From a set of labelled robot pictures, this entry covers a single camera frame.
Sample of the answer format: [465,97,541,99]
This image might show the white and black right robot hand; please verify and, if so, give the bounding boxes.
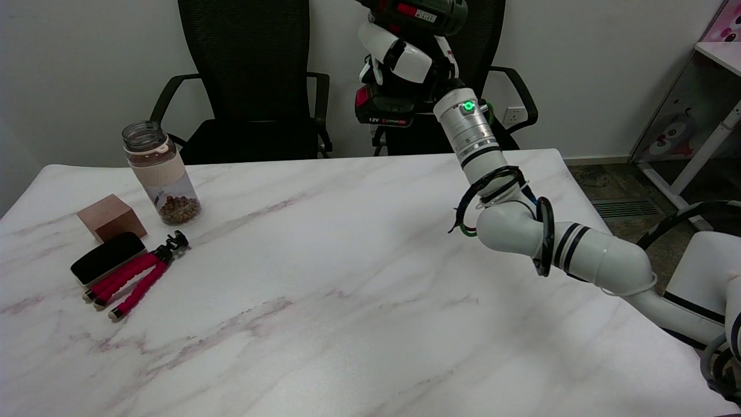
[356,22,465,103]

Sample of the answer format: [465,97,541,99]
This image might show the dark green power screwdriver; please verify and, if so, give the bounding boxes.
[354,0,468,127]

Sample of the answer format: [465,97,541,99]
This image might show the black mesh office chair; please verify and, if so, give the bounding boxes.
[369,0,539,157]
[149,0,333,166]

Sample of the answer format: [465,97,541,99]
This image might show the dark floor vent grille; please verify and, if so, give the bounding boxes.
[590,200,661,219]

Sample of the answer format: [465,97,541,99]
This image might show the clear jar with nuts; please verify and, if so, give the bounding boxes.
[122,120,203,226]

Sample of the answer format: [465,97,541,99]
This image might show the white desk with cartoon panel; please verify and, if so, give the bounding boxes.
[628,41,741,235]

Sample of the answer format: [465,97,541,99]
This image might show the pink picture board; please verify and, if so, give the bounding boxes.
[702,0,741,42]

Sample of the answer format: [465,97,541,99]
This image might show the brown wooden block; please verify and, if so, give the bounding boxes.
[76,194,148,243]

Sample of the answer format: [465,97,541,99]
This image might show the red flexible mini tripod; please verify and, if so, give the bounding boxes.
[82,230,190,320]

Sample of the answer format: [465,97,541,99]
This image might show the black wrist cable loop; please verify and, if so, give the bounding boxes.
[448,166,556,277]

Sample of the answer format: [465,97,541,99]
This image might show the black elbow cable loop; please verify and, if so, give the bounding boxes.
[636,200,741,251]

